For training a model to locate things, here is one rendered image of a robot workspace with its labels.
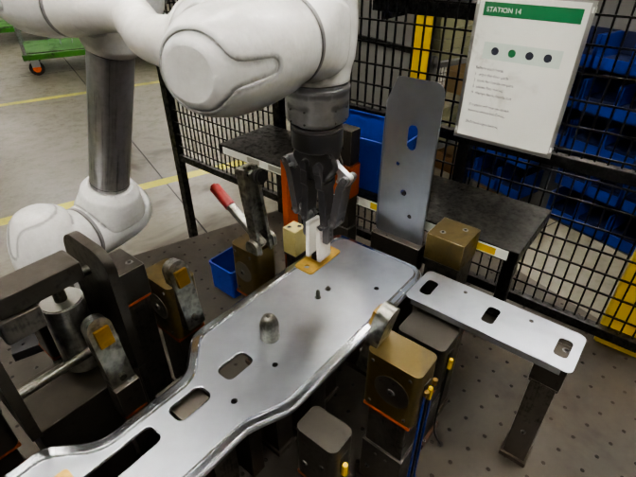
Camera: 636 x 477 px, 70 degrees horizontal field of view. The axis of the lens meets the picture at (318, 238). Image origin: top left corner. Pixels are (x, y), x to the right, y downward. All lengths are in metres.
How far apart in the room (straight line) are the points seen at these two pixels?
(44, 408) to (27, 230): 0.55
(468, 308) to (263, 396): 0.39
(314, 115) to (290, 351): 0.37
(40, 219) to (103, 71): 0.39
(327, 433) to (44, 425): 0.41
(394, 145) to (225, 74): 0.55
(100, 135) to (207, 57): 0.81
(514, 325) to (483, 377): 0.33
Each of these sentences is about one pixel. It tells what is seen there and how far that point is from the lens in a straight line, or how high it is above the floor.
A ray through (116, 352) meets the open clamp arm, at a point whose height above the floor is 1.04.
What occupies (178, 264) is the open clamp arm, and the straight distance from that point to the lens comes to 0.78.
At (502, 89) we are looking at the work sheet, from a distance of 1.12.
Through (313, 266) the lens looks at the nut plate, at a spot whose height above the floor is 1.09.
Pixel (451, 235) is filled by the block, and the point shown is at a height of 1.06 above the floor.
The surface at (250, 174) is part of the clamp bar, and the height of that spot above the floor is 1.21.
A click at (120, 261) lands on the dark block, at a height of 1.12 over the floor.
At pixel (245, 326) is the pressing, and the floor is 1.00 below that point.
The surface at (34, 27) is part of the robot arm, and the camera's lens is 0.97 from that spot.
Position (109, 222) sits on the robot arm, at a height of 0.91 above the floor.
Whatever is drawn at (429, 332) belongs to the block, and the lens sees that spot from 0.82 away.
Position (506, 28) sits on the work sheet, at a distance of 1.10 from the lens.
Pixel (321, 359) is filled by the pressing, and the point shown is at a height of 1.00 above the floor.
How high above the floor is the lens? 1.55
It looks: 34 degrees down
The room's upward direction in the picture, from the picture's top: straight up
